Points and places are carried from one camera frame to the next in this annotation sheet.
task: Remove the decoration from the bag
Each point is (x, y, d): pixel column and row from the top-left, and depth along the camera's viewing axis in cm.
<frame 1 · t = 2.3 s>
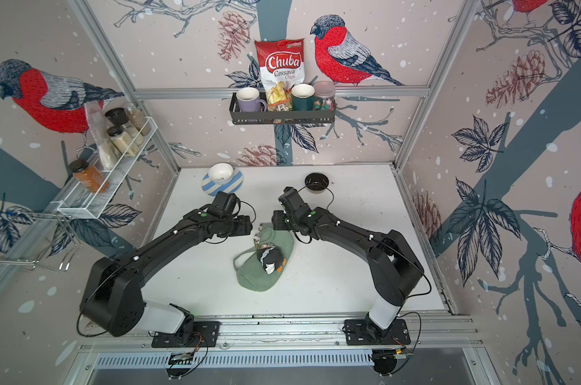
left hand: (248, 221, 87), fingers open
right hand: (276, 218, 87), fingers open
green corduroy bag: (251, 273, 85), point 3 cm above the table
dark plush doll keychain: (270, 258, 85), point 7 cm above the table
white small bowl: (221, 172, 117), point 4 cm above the table
black small bowl: (316, 182, 113), point 4 cm above the table

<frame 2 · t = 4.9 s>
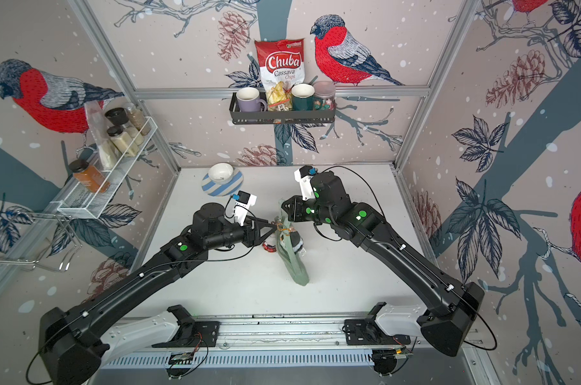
left hand: (274, 222, 69), fingers open
right hand: (280, 204, 67), fingers closed
green corduroy bag: (291, 259, 74), point 18 cm above the table
dark plush doll keychain: (296, 241, 77), point 18 cm above the table
red white bear charm: (269, 248, 83), point 11 cm above the table
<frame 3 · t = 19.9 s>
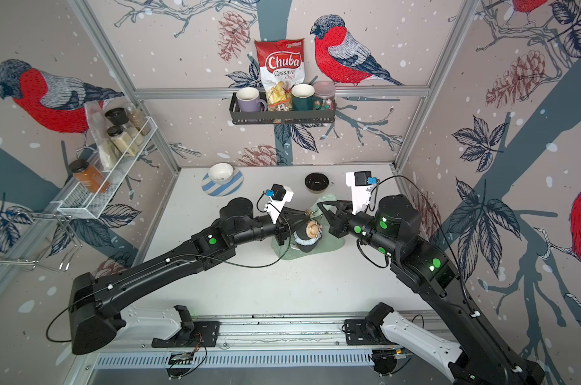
left hand: (310, 214, 62), fingers closed
right hand: (318, 201, 57), fingers closed
green corduroy bag: (328, 241, 73), point 22 cm above the table
dark plush doll keychain: (306, 236, 66), point 29 cm above the table
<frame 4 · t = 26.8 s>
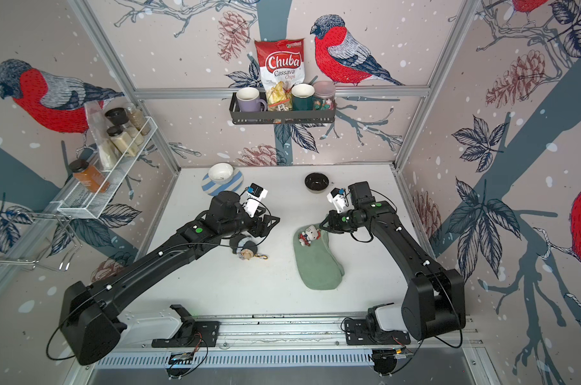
left hand: (275, 211, 75), fingers open
right hand: (320, 223, 81), fingers closed
green corduroy bag: (318, 266, 86), point 4 cm above the table
dark plush doll keychain: (245, 249, 89), point 6 cm above the table
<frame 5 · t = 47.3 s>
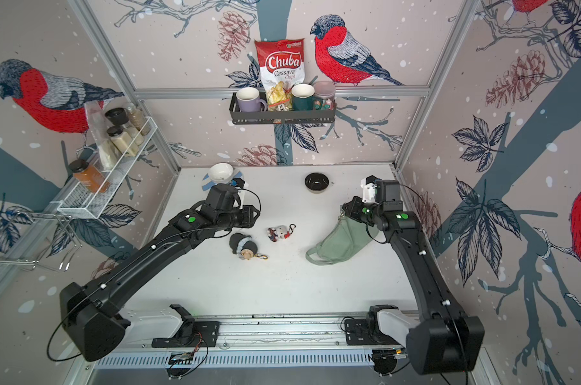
left hand: (260, 207, 77), fingers open
right hand: (342, 203, 78), fingers closed
green corduroy bag: (342, 241, 84), point 11 cm above the table
red white bear charm: (280, 232, 95), point 4 cm above the table
